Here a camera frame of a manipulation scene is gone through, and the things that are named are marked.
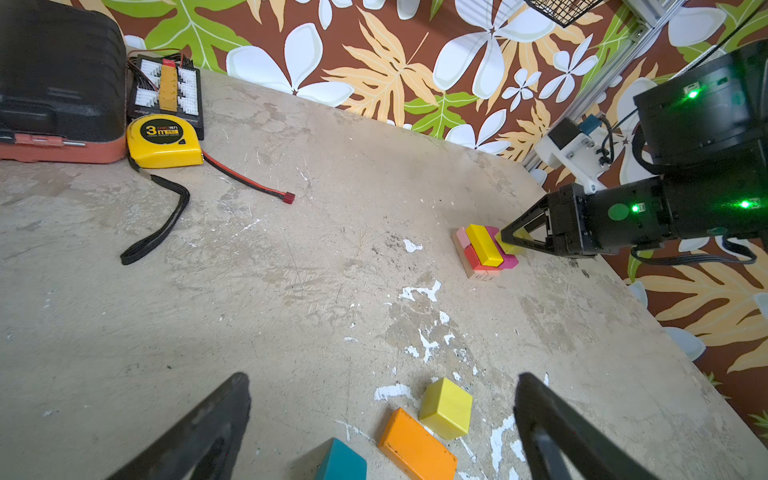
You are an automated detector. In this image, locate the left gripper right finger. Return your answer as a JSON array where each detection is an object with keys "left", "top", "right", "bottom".
[{"left": 514, "top": 372, "right": 655, "bottom": 479}]

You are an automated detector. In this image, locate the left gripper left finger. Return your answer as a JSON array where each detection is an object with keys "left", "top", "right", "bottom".
[{"left": 110, "top": 372, "right": 251, "bottom": 479}]

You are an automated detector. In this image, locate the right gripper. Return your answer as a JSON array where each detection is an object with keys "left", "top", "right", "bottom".
[{"left": 500, "top": 177, "right": 675, "bottom": 257}]

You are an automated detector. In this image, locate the magenta wood block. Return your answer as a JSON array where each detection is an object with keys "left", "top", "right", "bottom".
[{"left": 486, "top": 226, "right": 519, "bottom": 270}]

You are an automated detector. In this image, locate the yellow long block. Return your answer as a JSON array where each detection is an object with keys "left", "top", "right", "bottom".
[{"left": 466, "top": 224, "right": 504, "bottom": 268}]

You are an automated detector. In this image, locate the pink wood block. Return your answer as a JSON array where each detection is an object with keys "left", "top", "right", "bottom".
[{"left": 456, "top": 228, "right": 471, "bottom": 250}]

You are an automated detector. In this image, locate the red wood block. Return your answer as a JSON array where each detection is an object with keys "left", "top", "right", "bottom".
[{"left": 464, "top": 245, "right": 488, "bottom": 271}]

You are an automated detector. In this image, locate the natural wood block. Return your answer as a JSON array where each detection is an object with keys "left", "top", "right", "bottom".
[{"left": 451, "top": 228, "right": 502, "bottom": 282}]

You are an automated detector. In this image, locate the yellow cube block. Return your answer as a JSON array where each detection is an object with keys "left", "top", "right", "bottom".
[
  {"left": 496, "top": 229, "right": 532, "bottom": 256},
  {"left": 419, "top": 378, "right": 473, "bottom": 440}
]

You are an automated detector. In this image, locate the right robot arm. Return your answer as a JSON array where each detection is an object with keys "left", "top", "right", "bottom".
[{"left": 496, "top": 41, "right": 767, "bottom": 266}]

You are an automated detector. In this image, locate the teal wood block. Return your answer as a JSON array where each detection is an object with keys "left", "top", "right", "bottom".
[{"left": 289, "top": 437, "right": 368, "bottom": 480}]

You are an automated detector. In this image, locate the orange wood block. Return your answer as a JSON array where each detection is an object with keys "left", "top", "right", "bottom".
[{"left": 378, "top": 408, "right": 458, "bottom": 480}]

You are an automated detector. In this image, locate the yellow tape measure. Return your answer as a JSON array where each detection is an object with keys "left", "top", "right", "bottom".
[{"left": 126, "top": 114, "right": 204, "bottom": 170}]

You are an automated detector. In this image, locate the black and red tool case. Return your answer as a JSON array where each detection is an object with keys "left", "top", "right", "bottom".
[{"left": 1, "top": 1, "right": 127, "bottom": 164}]

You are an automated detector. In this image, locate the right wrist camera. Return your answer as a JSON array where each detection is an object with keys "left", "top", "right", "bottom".
[{"left": 533, "top": 115, "right": 610, "bottom": 195}]

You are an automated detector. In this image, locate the black wire basket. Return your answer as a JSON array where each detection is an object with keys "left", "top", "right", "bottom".
[{"left": 525, "top": 0, "right": 603, "bottom": 27}]

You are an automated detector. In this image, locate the red black cable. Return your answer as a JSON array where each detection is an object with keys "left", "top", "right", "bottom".
[{"left": 202, "top": 151, "right": 296, "bottom": 205}]

